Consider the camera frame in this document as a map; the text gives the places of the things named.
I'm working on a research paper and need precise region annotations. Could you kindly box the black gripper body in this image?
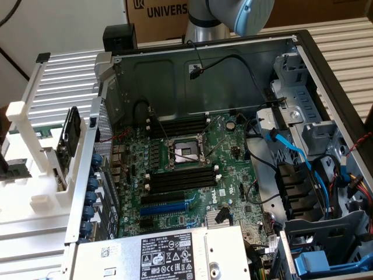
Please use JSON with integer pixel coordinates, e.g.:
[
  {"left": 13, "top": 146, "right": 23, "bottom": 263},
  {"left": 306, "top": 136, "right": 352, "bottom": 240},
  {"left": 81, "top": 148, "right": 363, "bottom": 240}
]
[{"left": 0, "top": 139, "right": 10, "bottom": 176}]

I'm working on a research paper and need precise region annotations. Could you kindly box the green RAM stick with label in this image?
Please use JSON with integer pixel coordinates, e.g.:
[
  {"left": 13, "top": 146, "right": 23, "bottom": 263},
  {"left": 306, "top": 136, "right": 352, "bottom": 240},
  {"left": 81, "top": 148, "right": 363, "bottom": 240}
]
[{"left": 8, "top": 124, "right": 64, "bottom": 138}]

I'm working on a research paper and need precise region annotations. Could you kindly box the white parts rack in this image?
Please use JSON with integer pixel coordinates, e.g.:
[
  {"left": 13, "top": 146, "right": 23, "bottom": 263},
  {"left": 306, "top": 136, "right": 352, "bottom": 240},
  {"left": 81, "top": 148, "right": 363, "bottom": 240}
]
[{"left": 0, "top": 52, "right": 98, "bottom": 222}]

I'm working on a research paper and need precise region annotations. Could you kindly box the black graphics card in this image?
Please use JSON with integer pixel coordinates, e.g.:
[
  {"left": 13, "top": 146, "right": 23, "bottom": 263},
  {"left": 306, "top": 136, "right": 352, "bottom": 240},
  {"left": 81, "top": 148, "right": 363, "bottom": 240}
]
[{"left": 57, "top": 106, "right": 82, "bottom": 179}]

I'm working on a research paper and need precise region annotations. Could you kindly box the silver rear port block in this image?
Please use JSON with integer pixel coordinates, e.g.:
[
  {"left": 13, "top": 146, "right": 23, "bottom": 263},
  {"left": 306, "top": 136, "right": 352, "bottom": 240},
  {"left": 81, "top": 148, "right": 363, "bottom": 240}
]
[{"left": 110, "top": 144, "right": 126, "bottom": 183}]

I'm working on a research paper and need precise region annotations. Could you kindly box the silver power supply with label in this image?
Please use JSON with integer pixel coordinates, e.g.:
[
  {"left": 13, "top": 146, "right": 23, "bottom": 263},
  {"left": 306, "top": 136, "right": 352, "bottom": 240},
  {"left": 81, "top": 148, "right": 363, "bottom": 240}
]
[{"left": 68, "top": 226, "right": 251, "bottom": 280}]

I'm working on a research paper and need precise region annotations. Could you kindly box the thin metal locking lever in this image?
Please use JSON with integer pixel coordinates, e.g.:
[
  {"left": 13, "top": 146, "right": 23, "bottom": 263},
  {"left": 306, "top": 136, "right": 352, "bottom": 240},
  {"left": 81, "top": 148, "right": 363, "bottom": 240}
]
[
  {"left": 170, "top": 150, "right": 202, "bottom": 163},
  {"left": 149, "top": 108, "right": 173, "bottom": 146}
]

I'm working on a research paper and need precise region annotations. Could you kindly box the long black expansion slot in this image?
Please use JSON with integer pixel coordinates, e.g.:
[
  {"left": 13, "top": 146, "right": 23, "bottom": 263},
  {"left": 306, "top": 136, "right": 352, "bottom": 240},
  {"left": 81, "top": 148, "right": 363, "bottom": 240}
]
[{"left": 140, "top": 191, "right": 187, "bottom": 205}]

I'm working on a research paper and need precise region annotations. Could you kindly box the blue expansion slot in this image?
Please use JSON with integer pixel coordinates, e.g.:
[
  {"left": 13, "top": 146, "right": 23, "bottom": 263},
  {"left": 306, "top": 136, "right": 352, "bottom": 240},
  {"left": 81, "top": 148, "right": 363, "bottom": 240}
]
[{"left": 139, "top": 201, "right": 188, "bottom": 217}]

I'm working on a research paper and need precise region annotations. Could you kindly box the small black box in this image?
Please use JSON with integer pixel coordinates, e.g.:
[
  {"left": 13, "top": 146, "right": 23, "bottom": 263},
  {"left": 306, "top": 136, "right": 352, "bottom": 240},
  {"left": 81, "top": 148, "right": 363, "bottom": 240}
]
[{"left": 103, "top": 23, "right": 138, "bottom": 53}]

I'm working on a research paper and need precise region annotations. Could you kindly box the open metal PC case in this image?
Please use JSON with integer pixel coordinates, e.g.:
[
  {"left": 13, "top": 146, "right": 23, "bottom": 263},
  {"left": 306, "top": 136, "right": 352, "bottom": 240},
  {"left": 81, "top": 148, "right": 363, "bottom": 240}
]
[{"left": 62, "top": 29, "right": 373, "bottom": 280}]

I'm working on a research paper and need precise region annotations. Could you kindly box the silver CPU socket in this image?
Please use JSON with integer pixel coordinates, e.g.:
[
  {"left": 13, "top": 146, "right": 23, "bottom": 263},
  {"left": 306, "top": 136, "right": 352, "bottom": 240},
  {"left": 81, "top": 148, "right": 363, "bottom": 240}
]
[{"left": 164, "top": 135, "right": 212, "bottom": 172}]

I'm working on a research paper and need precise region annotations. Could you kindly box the printed cardboard box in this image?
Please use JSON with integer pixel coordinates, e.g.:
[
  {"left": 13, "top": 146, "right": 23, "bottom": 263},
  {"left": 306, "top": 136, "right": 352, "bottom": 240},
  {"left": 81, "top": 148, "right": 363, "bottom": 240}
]
[{"left": 124, "top": 0, "right": 192, "bottom": 44}]

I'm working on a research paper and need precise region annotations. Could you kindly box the silver finned heatsink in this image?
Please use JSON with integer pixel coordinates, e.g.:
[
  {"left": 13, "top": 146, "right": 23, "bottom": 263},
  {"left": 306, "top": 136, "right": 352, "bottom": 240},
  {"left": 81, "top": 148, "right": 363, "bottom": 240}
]
[{"left": 206, "top": 209, "right": 231, "bottom": 228}]

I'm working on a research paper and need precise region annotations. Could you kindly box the green Dell motherboard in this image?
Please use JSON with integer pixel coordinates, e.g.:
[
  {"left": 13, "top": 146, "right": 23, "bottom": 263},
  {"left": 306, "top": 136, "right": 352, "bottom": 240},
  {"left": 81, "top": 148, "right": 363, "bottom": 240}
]
[{"left": 112, "top": 112, "right": 280, "bottom": 243}]

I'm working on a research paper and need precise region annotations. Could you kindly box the black plastic fan shroud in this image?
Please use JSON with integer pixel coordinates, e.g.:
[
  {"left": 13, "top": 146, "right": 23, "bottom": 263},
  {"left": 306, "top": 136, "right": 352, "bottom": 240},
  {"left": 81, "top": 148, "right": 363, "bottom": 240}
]
[{"left": 275, "top": 162, "right": 323, "bottom": 221}]

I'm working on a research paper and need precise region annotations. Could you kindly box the grey metal disk bay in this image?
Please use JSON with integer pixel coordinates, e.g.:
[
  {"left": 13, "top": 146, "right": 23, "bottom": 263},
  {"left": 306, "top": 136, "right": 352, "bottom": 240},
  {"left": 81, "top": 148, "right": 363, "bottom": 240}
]
[{"left": 255, "top": 54, "right": 347, "bottom": 160}]

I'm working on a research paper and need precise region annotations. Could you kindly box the blue drive caddy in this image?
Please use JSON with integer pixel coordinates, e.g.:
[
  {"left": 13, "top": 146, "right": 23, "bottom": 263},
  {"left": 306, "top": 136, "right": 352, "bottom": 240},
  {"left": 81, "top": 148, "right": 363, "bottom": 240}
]
[{"left": 294, "top": 250, "right": 373, "bottom": 277}]

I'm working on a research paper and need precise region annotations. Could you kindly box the grey drive cage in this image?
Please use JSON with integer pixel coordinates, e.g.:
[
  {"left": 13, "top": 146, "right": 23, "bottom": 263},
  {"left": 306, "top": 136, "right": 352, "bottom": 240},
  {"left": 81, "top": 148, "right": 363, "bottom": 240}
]
[{"left": 276, "top": 209, "right": 373, "bottom": 280}]

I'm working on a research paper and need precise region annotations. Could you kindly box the plain brown cardboard box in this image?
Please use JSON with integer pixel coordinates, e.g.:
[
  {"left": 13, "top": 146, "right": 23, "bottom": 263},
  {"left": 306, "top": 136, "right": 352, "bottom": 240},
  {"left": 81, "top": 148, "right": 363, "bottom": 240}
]
[{"left": 261, "top": 0, "right": 373, "bottom": 29}]

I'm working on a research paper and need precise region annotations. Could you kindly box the black rail end cap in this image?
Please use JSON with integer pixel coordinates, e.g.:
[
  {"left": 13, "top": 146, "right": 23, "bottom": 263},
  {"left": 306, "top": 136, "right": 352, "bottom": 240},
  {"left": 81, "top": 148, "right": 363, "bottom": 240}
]
[{"left": 35, "top": 51, "right": 52, "bottom": 64}]

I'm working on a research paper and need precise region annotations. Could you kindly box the red black twisted wire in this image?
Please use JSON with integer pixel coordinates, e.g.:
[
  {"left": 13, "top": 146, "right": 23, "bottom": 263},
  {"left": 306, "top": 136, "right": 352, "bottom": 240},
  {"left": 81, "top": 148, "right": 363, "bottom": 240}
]
[
  {"left": 112, "top": 127, "right": 132, "bottom": 144},
  {"left": 345, "top": 131, "right": 373, "bottom": 154}
]

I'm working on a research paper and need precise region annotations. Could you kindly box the black wire over case wall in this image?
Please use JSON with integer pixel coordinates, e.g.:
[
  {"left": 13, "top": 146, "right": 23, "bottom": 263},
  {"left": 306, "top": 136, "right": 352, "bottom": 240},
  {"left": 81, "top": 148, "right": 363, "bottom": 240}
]
[{"left": 186, "top": 39, "right": 203, "bottom": 69}]

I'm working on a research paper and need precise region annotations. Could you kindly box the black angled wire connector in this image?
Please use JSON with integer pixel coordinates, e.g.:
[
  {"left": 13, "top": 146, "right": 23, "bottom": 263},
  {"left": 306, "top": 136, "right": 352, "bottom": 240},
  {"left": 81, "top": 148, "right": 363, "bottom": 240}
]
[{"left": 214, "top": 205, "right": 231, "bottom": 225}]

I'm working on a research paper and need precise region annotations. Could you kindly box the looped black wire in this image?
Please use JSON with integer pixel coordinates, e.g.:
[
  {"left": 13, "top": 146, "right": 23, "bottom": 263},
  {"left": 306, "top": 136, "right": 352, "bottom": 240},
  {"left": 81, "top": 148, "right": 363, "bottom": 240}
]
[{"left": 244, "top": 118, "right": 282, "bottom": 173}]

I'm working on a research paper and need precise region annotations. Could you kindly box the blue flat disk wire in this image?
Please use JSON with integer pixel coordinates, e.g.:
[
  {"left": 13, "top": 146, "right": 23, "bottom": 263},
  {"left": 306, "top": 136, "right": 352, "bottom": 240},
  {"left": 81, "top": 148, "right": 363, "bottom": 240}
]
[
  {"left": 266, "top": 128, "right": 336, "bottom": 215},
  {"left": 332, "top": 157, "right": 350, "bottom": 190}
]

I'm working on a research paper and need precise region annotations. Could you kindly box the red yellow power wire bundle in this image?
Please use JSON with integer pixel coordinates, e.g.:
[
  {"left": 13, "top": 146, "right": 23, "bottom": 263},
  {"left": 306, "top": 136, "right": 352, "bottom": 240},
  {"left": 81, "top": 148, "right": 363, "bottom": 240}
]
[{"left": 348, "top": 171, "right": 373, "bottom": 212}]

